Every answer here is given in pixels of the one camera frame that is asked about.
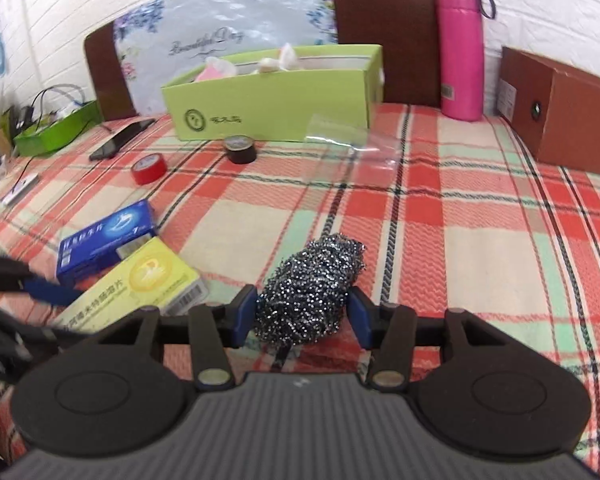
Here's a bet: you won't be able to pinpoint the blue medicine box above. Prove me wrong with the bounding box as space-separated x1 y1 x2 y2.
56 200 157 286

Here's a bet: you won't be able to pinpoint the plaid bed blanket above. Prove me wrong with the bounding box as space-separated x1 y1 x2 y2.
0 102 600 476

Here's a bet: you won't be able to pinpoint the pink thermos bottle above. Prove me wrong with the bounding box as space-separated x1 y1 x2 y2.
437 0 496 122

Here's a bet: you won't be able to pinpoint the small green tray box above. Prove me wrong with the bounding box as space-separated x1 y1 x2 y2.
14 101 102 157

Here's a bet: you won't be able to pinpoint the clear plastic cup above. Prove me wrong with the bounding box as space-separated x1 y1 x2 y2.
303 116 401 169

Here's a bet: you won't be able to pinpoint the white pink work glove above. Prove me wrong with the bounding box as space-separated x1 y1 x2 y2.
192 44 302 82

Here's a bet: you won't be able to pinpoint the floral plastic bag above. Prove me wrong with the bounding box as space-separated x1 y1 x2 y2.
114 0 338 115

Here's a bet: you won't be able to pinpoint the brown cardboard box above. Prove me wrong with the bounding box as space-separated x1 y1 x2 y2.
496 47 600 174

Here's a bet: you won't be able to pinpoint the black smartphone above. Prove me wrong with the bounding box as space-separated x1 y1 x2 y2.
88 119 156 162

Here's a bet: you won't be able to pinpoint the green cardboard box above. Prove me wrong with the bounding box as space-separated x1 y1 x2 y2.
162 44 384 141

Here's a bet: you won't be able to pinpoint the black tape roll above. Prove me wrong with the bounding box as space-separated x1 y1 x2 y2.
223 136 257 165

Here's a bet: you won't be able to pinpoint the black cables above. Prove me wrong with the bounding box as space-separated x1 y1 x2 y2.
7 82 89 134

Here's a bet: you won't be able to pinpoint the red tape roll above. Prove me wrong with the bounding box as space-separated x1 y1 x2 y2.
131 153 168 185

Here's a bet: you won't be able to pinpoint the white flat device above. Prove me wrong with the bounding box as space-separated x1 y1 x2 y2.
1 174 40 207

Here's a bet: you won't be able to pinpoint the brown wooden headboard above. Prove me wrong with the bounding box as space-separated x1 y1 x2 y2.
83 0 481 123

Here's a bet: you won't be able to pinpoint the steel wool scrubber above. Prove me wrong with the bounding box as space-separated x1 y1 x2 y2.
253 233 365 347

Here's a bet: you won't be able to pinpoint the yellow medicine box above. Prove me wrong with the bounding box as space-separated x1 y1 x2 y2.
52 237 208 334

